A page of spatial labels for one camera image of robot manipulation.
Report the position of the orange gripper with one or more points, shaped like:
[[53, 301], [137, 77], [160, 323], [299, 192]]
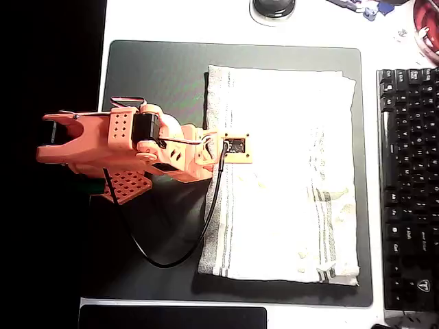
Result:
[[207, 154]]

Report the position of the white towel with grey stripes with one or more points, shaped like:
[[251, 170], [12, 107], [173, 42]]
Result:
[[274, 171]]

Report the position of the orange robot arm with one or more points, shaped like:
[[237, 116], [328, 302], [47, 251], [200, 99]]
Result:
[[92, 140]]

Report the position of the dark desk mat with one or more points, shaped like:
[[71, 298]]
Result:
[[154, 75]]

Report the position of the black round dome device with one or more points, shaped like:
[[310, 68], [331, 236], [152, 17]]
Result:
[[272, 8]]

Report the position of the black flat tablet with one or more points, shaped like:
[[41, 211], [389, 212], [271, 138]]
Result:
[[171, 318]]

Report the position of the black computer keyboard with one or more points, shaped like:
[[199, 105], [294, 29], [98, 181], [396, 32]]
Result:
[[411, 188]]

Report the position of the blue small clutter item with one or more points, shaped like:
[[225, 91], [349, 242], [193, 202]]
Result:
[[370, 13]]

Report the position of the small black object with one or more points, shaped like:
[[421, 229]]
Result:
[[380, 326]]

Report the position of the red bowl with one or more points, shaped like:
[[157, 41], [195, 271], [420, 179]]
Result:
[[427, 31]]

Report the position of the orange gripper camera mount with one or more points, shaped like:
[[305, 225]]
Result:
[[236, 156]]

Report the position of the orange perforated base plate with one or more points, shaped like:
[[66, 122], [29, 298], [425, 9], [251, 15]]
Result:
[[128, 186]]

